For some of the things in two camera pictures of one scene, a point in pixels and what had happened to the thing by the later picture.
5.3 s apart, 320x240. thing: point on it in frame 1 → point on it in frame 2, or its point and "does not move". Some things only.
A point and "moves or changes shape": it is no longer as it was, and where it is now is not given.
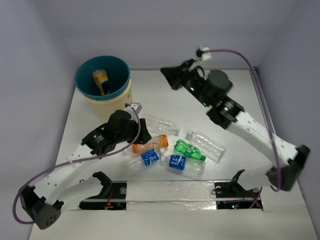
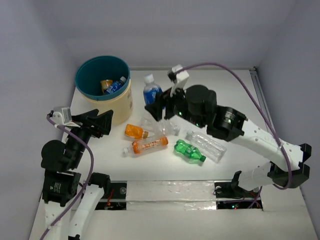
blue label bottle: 183,165 → 151,90
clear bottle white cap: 211,149 does not move
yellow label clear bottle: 101,77 moves or changes shape
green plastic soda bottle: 188,150 does not move
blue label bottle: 146,159 → 116,85
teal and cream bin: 103,82 does not move
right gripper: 174,74 → 169,99
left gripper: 139,129 → 88,125
